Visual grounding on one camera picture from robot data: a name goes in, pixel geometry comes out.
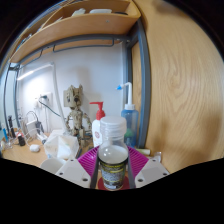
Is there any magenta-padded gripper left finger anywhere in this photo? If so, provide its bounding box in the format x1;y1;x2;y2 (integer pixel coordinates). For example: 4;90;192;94
54;147;100;190

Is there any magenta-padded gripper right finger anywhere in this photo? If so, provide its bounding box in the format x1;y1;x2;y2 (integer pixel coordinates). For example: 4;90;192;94
126;146;170;189

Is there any clear plastic drink bottle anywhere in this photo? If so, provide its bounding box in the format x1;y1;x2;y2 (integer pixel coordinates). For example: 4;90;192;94
97;115;129;191

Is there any white lotion bottle red pump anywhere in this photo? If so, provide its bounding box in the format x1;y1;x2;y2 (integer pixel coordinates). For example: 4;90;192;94
89;101;106;148

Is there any white earbuds case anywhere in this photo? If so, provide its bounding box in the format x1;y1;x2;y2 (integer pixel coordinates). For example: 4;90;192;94
29;144;41;153

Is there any white power strip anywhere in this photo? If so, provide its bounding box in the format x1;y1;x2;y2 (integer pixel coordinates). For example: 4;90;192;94
34;132;48;143

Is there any blue squeeze wash bottle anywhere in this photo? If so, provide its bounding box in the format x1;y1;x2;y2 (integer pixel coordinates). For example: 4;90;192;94
116;82;139;149

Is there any brown tree figure toy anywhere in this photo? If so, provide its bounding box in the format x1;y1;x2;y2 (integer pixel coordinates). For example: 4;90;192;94
63;84;93;148

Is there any white power adapter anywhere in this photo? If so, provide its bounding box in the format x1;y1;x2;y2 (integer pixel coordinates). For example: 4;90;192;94
25;119;39;134

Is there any black electric shaver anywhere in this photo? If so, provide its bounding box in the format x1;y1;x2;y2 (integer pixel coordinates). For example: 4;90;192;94
7;114;17;138

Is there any white desk lamp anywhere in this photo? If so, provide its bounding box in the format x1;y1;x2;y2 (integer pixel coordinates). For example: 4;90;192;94
16;61;68;133

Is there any wooden shelf unit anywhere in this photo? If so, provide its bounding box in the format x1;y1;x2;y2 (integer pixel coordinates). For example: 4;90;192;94
9;0;142;64

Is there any black power cable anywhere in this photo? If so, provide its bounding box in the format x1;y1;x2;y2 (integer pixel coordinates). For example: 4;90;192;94
39;96;63;118

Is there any white wall outlet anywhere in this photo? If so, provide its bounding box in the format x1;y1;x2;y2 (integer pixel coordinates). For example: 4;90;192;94
39;93;53;108

